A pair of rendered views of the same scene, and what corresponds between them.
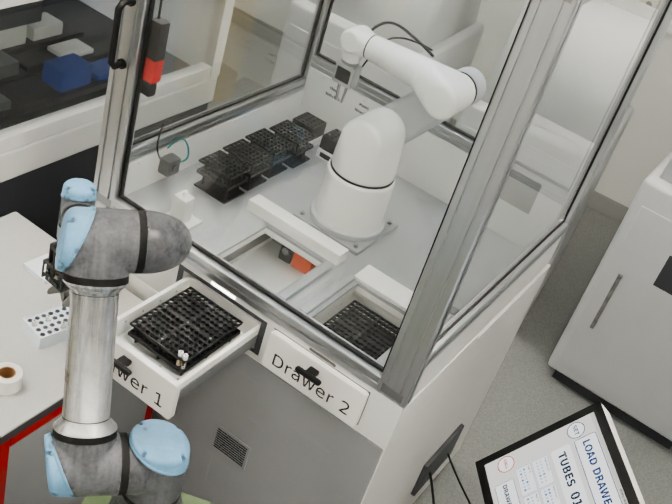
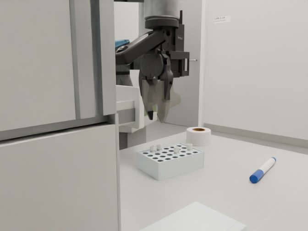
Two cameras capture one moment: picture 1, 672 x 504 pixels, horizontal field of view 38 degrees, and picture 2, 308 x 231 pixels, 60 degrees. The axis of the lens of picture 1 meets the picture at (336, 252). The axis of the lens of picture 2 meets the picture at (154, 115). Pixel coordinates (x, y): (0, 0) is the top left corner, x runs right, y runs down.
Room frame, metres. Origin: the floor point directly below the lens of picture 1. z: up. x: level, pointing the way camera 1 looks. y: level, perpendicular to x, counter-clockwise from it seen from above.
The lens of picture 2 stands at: (2.30, 0.78, 0.99)
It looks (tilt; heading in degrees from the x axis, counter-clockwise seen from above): 11 degrees down; 201
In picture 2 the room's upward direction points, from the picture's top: straight up
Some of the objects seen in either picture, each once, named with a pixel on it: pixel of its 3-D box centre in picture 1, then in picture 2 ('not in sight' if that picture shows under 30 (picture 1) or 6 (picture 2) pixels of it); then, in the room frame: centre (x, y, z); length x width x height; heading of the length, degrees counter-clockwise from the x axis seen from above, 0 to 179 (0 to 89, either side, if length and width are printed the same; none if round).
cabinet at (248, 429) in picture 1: (295, 367); not in sight; (2.33, 0.01, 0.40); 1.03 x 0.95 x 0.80; 66
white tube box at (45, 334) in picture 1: (52, 326); (170, 159); (1.76, 0.61, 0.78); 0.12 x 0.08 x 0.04; 145
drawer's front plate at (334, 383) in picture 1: (313, 377); not in sight; (1.78, -0.04, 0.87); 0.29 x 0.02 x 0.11; 66
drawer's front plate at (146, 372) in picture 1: (128, 367); (108, 103); (1.61, 0.37, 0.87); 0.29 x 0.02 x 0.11; 66
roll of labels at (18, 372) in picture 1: (6, 378); (198, 136); (1.55, 0.63, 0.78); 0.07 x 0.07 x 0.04
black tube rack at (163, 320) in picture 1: (185, 331); not in sight; (1.80, 0.29, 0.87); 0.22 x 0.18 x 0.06; 156
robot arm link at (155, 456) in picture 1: (153, 461); (118, 55); (1.24, 0.21, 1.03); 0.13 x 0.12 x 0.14; 115
